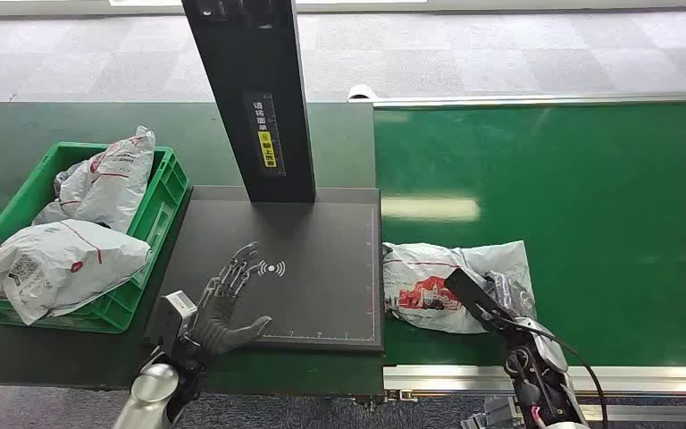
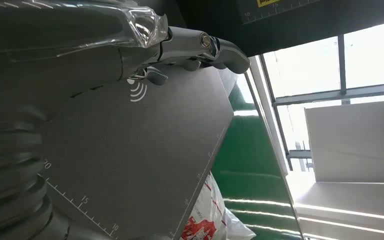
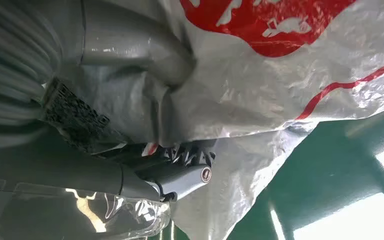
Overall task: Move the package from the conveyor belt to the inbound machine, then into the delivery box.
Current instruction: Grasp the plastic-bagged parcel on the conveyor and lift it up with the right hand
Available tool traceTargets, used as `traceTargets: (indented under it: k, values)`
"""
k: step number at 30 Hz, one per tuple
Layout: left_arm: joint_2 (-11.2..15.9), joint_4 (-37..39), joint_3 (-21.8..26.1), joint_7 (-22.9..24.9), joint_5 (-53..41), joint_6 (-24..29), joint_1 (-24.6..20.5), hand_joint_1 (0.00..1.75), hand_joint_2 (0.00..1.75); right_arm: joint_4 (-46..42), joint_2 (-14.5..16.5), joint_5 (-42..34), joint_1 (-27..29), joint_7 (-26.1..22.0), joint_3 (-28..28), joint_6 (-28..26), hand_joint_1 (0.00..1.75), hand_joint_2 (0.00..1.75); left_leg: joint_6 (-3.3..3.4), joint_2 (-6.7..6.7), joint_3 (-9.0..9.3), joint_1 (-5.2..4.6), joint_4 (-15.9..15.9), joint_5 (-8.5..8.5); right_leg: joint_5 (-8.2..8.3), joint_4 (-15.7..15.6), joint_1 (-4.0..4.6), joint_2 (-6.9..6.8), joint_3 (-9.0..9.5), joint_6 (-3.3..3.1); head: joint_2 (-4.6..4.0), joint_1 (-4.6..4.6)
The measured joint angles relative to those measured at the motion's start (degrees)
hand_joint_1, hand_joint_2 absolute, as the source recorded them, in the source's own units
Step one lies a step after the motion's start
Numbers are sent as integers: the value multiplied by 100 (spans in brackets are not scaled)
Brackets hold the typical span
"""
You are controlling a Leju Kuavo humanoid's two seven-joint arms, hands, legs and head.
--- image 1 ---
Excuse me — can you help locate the small crumpled grey mailer bag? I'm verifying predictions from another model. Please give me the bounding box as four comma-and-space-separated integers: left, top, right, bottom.
30, 159, 93, 227

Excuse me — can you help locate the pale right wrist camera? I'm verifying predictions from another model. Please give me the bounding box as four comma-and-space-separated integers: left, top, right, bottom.
444, 267, 511, 334

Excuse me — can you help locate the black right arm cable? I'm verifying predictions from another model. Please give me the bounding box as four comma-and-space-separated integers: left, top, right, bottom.
497, 318, 609, 429

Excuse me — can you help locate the wide aluminium conveyor side rail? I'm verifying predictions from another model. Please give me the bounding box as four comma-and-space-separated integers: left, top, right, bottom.
382, 364, 686, 397

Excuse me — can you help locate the large grey mailer bag, QR label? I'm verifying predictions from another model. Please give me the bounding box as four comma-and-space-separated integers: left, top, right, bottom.
0, 219, 153, 327

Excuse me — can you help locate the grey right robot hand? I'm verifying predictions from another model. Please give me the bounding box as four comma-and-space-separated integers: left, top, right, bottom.
483, 269, 538, 325

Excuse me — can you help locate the white conveyor roller end cap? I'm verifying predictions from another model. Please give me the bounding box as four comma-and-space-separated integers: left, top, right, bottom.
347, 83, 379, 103

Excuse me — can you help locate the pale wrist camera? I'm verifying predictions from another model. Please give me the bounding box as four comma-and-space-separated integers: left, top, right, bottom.
144, 290, 198, 358
444, 267, 511, 334

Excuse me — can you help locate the thin aluminium conveyor side rail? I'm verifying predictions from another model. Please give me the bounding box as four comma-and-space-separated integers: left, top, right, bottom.
347, 91, 686, 109

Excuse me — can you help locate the upright grey mailer bag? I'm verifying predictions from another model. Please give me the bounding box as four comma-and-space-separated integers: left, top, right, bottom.
73, 125, 156, 234

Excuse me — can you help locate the black scanner base plate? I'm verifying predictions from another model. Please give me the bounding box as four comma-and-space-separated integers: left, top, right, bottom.
143, 185, 386, 355

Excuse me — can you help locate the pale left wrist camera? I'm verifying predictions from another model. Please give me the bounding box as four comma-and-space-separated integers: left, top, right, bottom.
144, 290, 198, 358

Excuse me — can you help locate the green plastic crate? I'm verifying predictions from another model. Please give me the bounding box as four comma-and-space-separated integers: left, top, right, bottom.
0, 140, 192, 334

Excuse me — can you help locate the green conveyor belt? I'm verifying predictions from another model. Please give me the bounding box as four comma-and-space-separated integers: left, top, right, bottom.
372, 100, 686, 368

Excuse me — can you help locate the black scanner column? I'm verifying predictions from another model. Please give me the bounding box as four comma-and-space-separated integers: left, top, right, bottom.
180, 0, 317, 205

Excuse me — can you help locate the aluminium conveyor lower frame bar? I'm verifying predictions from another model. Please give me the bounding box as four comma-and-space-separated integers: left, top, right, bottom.
579, 404, 686, 423

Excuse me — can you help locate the yellow label on column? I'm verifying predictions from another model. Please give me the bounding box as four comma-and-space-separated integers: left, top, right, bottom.
256, 130, 278, 169

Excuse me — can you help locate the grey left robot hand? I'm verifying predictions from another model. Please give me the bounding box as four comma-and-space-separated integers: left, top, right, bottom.
188, 240, 273, 359

